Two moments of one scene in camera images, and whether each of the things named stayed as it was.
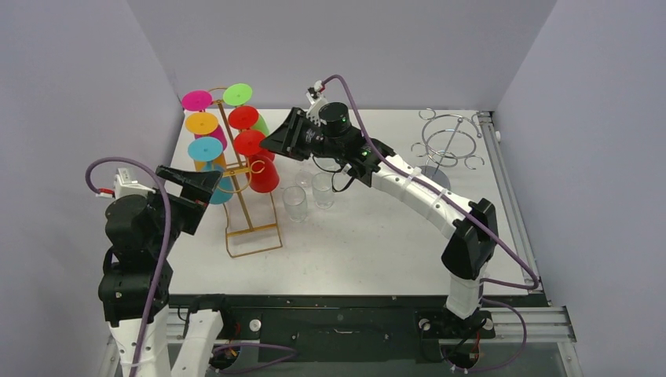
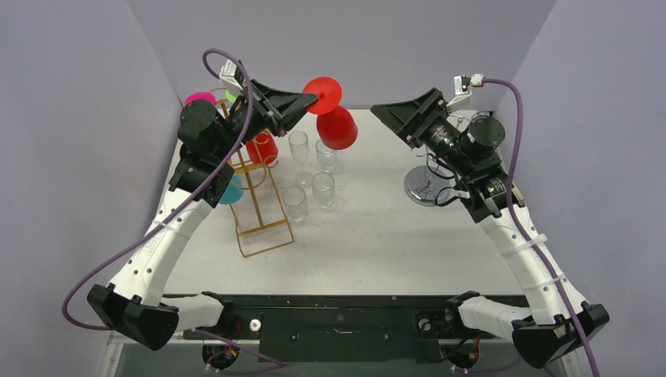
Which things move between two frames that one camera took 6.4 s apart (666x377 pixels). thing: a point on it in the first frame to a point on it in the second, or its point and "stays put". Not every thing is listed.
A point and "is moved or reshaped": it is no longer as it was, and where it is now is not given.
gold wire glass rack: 237,170 is moved or reshaped
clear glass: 323,191 stays put
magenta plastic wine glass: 199,100 stays put
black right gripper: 298,134 to 420,118
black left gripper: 197,185 to 292,105
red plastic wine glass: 261,170 is moved or reshaped
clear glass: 294,199 stays put
